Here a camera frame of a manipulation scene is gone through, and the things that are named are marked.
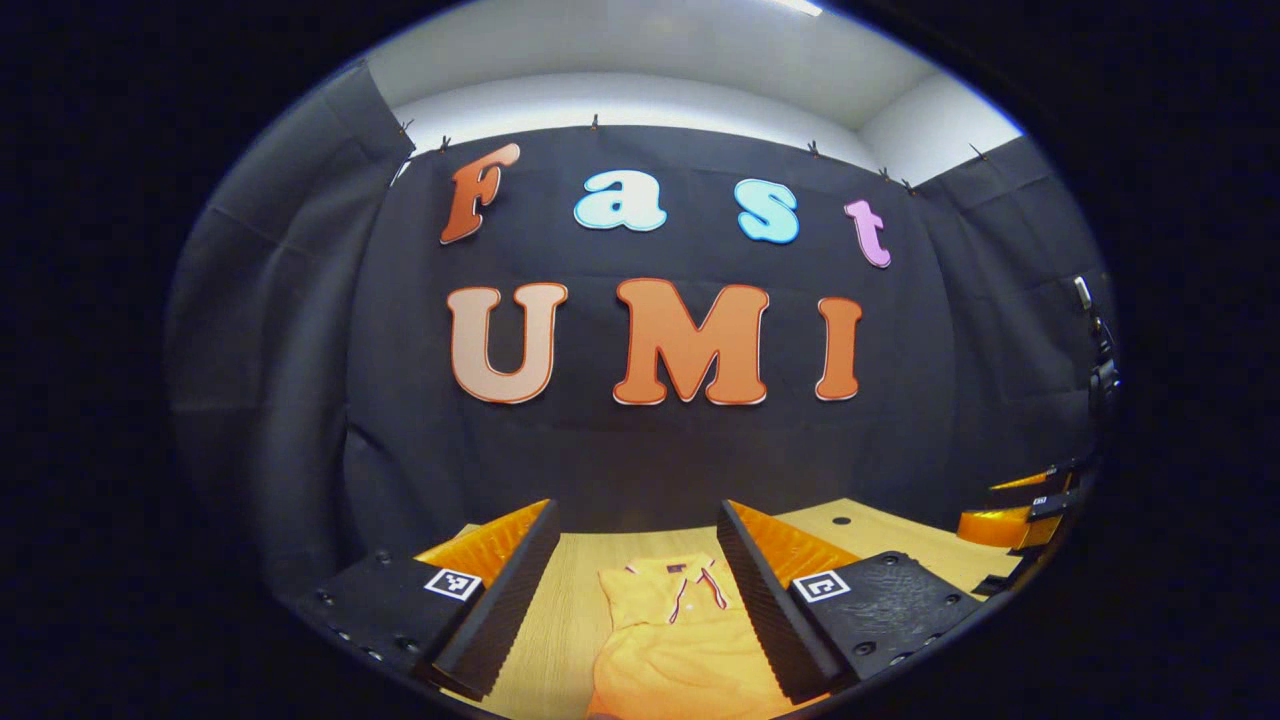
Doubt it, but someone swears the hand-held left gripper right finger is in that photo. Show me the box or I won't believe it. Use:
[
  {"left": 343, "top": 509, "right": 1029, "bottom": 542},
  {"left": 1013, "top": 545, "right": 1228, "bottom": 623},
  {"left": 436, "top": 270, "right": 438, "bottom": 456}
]
[{"left": 716, "top": 498, "right": 986, "bottom": 704}]

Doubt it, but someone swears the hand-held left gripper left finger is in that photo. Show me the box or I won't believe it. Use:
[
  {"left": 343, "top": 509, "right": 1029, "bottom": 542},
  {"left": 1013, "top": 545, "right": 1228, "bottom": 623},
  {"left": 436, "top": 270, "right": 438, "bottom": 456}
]
[{"left": 290, "top": 498, "right": 561, "bottom": 701}]

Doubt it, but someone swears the black backdrop cloth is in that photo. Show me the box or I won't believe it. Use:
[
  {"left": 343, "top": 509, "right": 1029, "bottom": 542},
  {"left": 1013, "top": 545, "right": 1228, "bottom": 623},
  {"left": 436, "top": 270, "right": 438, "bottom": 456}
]
[{"left": 165, "top": 60, "right": 1116, "bottom": 601}]

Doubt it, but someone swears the orange T-shirt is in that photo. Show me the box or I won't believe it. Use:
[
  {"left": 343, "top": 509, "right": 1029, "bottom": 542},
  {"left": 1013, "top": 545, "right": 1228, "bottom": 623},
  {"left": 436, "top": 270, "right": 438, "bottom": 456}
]
[{"left": 588, "top": 553, "right": 791, "bottom": 720}]

